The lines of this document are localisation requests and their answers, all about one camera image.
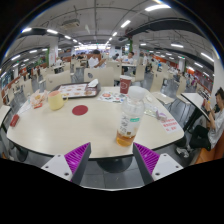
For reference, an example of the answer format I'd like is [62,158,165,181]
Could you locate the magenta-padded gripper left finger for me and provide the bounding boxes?
[41,142,92,186]

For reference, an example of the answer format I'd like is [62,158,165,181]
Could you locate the person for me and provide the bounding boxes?
[121,51,135,67]
[176,87,224,158]
[87,49,107,69]

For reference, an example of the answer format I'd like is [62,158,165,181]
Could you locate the neighbouring white table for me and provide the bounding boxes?
[181,92,212,122]

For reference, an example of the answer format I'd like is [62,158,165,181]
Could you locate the flat round red coaster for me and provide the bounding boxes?
[71,104,89,116]

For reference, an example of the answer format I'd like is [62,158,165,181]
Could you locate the white paper with red print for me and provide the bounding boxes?
[160,117,181,134]

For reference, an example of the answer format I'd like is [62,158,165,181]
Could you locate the white paper napkin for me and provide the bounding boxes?
[87,78,100,89]

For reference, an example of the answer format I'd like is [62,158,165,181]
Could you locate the yellow mug pink inside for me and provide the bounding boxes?
[47,90,69,111]

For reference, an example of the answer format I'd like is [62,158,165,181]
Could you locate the colourful sticker sheet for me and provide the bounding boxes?
[98,91,128,104]

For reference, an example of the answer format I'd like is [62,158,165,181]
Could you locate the ceiling strip lights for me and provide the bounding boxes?
[9,3,214,73]

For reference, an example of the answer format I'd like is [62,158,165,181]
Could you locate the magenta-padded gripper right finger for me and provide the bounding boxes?
[132,142,184,185]

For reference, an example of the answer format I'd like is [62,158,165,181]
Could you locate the ceiling air conditioner unit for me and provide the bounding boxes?
[60,18,81,29]

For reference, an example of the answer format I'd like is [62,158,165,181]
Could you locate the clear tea bottle white cap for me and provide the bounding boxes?
[115,85,146,148]

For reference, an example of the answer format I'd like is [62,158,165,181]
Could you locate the paper snack bag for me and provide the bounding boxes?
[29,90,49,108]

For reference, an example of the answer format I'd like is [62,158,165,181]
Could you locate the red paper cup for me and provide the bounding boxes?
[119,75,133,95]

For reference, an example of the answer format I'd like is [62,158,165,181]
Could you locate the dark tray with paper menu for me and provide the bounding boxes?
[53,82,102,100]

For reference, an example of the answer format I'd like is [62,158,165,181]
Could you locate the white card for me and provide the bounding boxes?
[16,99,33,116]

